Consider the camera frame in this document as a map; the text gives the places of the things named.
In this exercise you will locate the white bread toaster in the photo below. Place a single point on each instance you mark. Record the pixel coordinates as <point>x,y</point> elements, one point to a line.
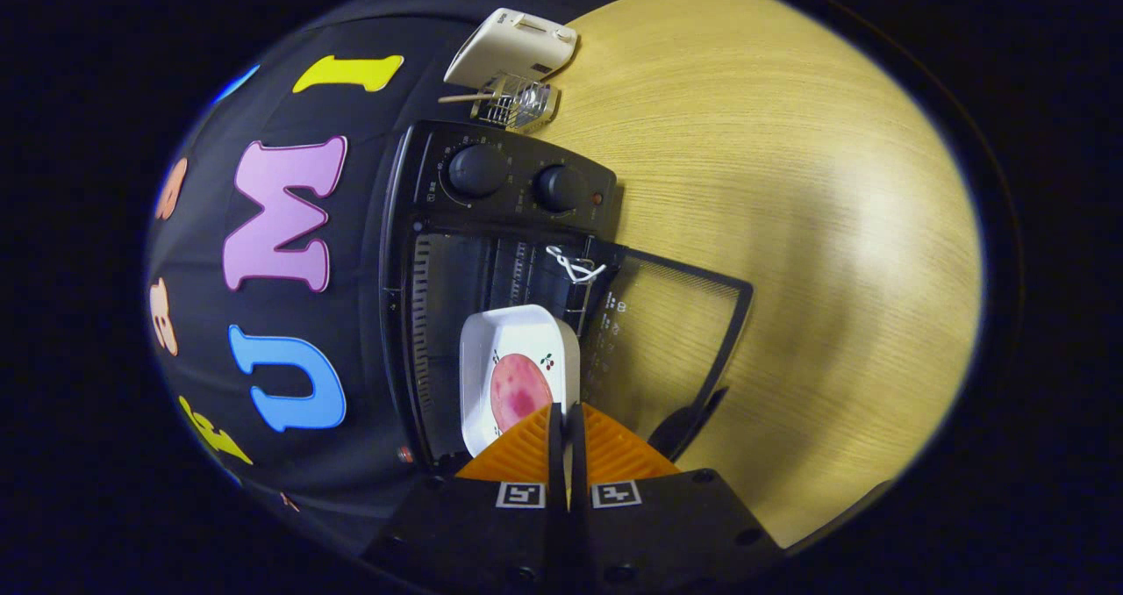
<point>513,46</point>

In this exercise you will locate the pink round food slice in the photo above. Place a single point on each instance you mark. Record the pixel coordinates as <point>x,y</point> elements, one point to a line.
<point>519,389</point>

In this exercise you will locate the black backdrop cloth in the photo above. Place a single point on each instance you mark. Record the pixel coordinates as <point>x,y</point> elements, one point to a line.
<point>368,112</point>

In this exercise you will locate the wooden stick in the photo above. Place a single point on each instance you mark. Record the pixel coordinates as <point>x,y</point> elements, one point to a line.
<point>461,98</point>

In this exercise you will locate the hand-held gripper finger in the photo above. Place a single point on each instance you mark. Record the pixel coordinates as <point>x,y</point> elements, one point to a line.
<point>576,455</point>
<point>556,455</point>

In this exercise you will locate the black toaster oven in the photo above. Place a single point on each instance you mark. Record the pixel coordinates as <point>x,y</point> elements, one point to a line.
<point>518,200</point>

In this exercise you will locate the white square plate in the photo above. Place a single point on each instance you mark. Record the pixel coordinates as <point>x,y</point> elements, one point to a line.
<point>518,327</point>

